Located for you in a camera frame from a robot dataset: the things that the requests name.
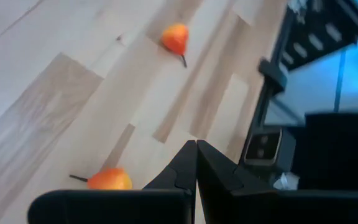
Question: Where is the yellow red toy pear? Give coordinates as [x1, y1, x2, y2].
[69, 167, 134, 190]

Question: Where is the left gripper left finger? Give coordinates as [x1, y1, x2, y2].
[27, 139, 198, 224]

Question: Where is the red orange toy pear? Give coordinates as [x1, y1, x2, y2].
[161, 23, 190, 68]

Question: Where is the black aluminium table frame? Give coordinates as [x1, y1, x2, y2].
[239, 0, 358, 166]

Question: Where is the grey table-level camera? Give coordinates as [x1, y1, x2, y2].
[243, 126, 296, 166]

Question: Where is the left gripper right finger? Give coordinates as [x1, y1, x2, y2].
[196, 139, 358, 224]

